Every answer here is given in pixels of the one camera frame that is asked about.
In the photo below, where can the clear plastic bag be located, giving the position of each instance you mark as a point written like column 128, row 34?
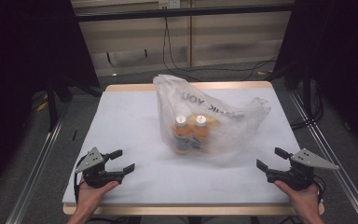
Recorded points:
column 236, row 127

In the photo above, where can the black curtain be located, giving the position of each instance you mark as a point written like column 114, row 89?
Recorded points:
column 18, row 62
column 341, row 62

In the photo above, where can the wall outlet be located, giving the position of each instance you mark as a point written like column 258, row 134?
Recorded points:
column 169, row 3

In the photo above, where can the black metal stand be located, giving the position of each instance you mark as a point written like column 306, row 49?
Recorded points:
column 52, row 105
column 306, row 93

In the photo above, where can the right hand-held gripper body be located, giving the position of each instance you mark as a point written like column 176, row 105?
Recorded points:
column 298, row 175

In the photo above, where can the person's left hand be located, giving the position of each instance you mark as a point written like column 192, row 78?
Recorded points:
column 91, row 194

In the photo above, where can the orange bottle with white cap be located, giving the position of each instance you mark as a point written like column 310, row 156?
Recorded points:
column 200, row 129
column 181, row 130

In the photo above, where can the person's right hand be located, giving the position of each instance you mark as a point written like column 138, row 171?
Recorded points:
column 303, row 199

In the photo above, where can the black horizontal bar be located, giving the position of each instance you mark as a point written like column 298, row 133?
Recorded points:
column 183, row 12

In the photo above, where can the metal floor rail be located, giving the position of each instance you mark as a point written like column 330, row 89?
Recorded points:
column 338, row 174
column 34, row 174

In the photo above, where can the white table mat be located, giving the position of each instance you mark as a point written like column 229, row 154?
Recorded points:
column 127, row 124

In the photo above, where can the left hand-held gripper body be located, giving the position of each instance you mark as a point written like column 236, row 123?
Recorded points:
column 97, row 174

